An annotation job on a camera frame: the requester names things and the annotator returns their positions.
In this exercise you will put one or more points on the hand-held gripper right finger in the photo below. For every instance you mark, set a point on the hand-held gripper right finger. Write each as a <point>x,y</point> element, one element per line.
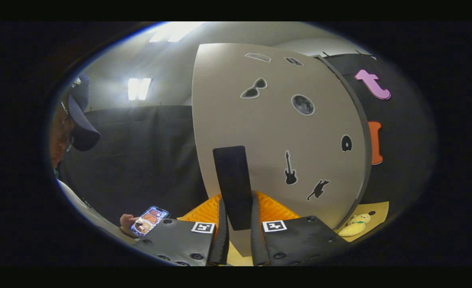
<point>300,240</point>

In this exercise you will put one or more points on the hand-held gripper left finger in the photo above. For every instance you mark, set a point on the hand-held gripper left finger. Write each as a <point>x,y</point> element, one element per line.
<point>176,242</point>

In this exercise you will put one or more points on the smartphone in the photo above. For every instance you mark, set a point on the smartphone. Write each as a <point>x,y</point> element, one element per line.
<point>150,220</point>

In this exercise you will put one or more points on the yellow plush toy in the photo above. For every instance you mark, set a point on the yellow plush toy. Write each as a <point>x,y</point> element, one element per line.
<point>354,228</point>

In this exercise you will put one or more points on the grey cabinet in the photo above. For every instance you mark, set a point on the grey cabinet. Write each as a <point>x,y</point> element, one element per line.
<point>365,168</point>

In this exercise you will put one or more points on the ceiling light panel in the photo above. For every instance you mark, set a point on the ceiling light panel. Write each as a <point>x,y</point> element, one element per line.
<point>139,88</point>

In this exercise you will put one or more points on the long ceiling light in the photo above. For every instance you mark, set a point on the long ceiling light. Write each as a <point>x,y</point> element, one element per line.
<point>176,31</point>

